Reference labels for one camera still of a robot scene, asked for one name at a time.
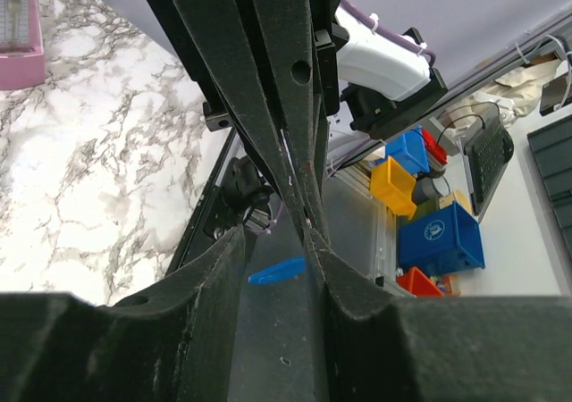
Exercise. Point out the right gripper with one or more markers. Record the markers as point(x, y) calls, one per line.
point(269, 67)

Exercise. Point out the pink card box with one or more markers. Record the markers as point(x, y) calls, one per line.
point(22, 50)

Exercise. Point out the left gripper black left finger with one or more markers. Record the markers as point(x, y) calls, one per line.
point(172, 341)

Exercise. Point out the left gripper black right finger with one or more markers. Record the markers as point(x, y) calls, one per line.
point(368, 345)

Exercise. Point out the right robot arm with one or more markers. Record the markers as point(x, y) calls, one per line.
point(398, 68)

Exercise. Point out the blue key tag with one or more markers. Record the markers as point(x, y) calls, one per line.
point(282, 271)

